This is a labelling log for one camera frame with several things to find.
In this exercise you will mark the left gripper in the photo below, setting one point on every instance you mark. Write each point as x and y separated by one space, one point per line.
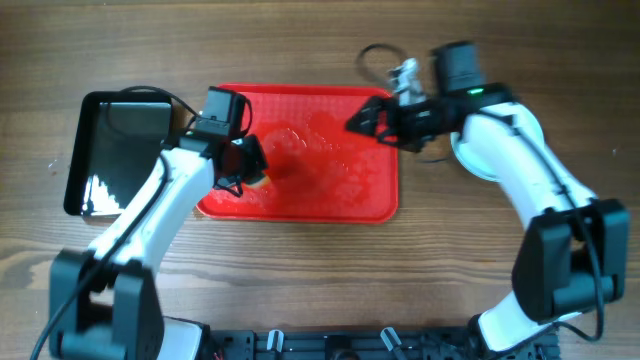
251 160

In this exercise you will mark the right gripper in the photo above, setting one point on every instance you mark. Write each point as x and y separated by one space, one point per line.
396 121

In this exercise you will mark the orange green scrub sponge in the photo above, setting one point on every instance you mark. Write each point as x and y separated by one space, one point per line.
262 180

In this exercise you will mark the light blue plate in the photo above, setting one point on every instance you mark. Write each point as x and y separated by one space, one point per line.
480 168

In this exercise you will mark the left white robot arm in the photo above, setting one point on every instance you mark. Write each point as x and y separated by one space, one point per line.
104 302

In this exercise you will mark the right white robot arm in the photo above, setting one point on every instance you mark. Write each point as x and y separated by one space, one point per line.
572 260

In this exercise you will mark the red plastic serving tray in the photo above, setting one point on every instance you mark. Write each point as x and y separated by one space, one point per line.
317 171

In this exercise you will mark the black water tray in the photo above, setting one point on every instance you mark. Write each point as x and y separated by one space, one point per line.
116 146

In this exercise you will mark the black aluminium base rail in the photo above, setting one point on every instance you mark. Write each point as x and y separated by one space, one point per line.
443 343

